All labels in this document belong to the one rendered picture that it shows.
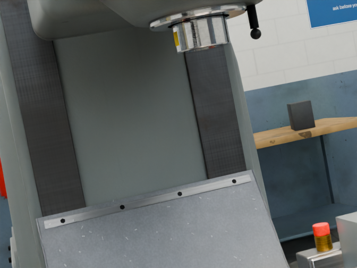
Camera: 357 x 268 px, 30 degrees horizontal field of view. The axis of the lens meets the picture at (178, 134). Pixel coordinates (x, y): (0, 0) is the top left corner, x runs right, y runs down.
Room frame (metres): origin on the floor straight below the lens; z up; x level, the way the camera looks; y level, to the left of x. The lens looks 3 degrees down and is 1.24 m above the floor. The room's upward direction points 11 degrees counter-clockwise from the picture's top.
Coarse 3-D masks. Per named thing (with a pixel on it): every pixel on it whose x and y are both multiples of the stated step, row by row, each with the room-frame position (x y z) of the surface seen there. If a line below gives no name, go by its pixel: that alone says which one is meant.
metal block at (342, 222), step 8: (344, 216) 0.62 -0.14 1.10; (352, 216) 0.62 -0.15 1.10; (344, 224) 0.61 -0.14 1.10; (352, 224) 0.60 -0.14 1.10; (344, 232) 0.62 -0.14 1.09; (352, 232) 0.60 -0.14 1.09; (344, 240) 0.62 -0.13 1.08; (352, 240) 0.60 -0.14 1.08; (344, 248) 0.62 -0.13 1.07; (352, 248) 0.61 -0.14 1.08; (344, 256) 0.62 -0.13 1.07; (352, 256) 0.61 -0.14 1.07; (344, 264) 0.63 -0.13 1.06; (352, 264) 0.61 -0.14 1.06
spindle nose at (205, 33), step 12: (180, 24) 0.56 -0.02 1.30; (192, 24) 0.55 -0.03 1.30; (204, 24) 0.55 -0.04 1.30; (216, 24) 0.56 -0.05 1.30; (180, 36) 0.56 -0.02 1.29; (192, 36) 0.56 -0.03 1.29; (204, 36) 0.55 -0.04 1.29; (216, 36) 0.56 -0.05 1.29; (228, 36) 0.57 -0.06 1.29; (180, 48) 0.56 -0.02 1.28; (192, 48) 0.56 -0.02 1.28; (204, 48) 0.59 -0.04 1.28
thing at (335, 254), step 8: (312, 248) 0.66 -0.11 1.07; (336, 248) 0.64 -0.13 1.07; (296, 256) 0.65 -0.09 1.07; (304, 256) 0.64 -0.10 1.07; (312, 256) 0.63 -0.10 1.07; (320, 256) 0.63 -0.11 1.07; (328, 256) 0.63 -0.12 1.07; (336, 256) 0.63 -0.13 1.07; (304, 264) 0.64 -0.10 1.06; (312, 264) 0.62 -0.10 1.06; (320, 264) 0.62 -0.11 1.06; (328, 264) 0.63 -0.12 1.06; (336, 264) 0.63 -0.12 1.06
